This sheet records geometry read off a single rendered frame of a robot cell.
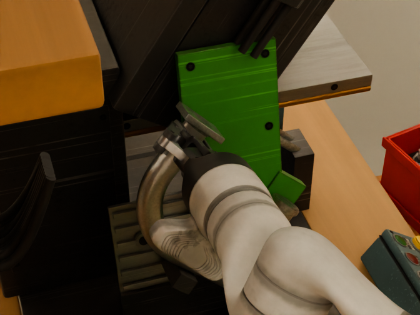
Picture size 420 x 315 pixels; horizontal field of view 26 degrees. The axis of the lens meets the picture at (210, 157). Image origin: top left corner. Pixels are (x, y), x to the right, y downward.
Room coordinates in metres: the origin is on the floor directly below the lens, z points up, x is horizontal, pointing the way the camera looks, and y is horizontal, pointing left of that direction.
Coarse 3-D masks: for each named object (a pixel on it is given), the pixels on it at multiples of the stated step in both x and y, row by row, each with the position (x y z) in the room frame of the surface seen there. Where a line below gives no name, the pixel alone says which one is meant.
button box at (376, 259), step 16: (384, 240) 0.86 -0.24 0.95; (368, 256) 0.86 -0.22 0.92; (384, 256) 0.84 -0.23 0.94; (400, 256) 0.82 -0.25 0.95; (416, 256) 0.84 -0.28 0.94; (384, 272) 0.82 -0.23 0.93; (400, 272) 0.81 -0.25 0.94; (416, 272) 0.79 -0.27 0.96; (384, 288) 0.80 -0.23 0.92; (400, 288) 0.79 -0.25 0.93; (416, 288) 0.77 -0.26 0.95; (400, 304) 0.77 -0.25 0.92; (416, 304) 0.75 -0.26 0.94
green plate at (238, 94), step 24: (216, 48) 0.84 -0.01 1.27; (264, 48) 0.85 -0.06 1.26; (192, 72) 0.82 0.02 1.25; (216, 72) 0.83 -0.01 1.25; (240, 72) 0.83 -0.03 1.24; (264, 72) 0.84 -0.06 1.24; (192, 96) 0.81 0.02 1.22; (216, 96) 0.82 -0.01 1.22; (240, 96) 0.83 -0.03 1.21; (264, 96) 0.83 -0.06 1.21; (216, 120) 0.81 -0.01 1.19; (240, 120) 0.82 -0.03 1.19; (264, 120) 0.83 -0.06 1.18; (216, 144) 0.80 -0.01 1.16; (240, 144) 0.81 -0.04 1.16; (264, 144) 0.82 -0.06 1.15; (264, 168) 0.81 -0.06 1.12
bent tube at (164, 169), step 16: (192, 112) 0.79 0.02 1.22; (192, 128) 0.77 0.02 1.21; (208, 128) 0.77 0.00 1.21; (160, 160) 0.76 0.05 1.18; (144, 176) 0.76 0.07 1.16; (160, 176) 0.75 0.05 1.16; (144, 192) 0.74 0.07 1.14; (160, 192) 0.74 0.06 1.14; (144, 208) 0.73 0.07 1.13; (160, 208) 0.74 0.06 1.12; (144, 224) 0.73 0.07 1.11; (192, 272) 0.73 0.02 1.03
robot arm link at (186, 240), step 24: (216, 168) 0.65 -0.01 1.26; (240, 168) 0.65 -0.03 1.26; (192, 192) 0.63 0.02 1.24; (216, 192) 0.61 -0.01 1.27; (264, 192) 0.61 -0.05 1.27; (192, 216) 0.62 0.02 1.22; (168, 240) 0.60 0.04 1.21; (192, 240) 0.61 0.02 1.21; (192, 264) 0.60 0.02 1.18; (216, 264) 0.60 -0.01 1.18
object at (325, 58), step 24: (312, 48) 1.05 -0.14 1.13; (336, 48) 1.05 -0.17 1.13; (288, 72) 0.99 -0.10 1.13; (312, 72) 0.99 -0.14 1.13; (336, 72) 0.99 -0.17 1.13; (360, 72) 0.99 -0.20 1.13; (288, 96) 0.95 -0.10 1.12; (312, 96) 0.97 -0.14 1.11; (336, 96) 0.97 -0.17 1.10; (144, 120) 0.90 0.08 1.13
